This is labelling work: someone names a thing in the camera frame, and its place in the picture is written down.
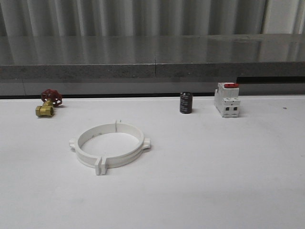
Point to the white circuit breaker red switch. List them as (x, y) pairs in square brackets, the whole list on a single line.
[(226, 99)]

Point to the grey stone counter ledge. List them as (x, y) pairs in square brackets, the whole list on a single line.
[(119, 66)]

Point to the white half pipe clamp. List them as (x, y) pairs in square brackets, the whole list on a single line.
[(96, 146), (122, 159)]

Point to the brass valve red handwheel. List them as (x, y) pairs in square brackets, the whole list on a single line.
[(51, 98)]

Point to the black cylindrical capacitor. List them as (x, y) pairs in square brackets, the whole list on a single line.
[(186, 102)]

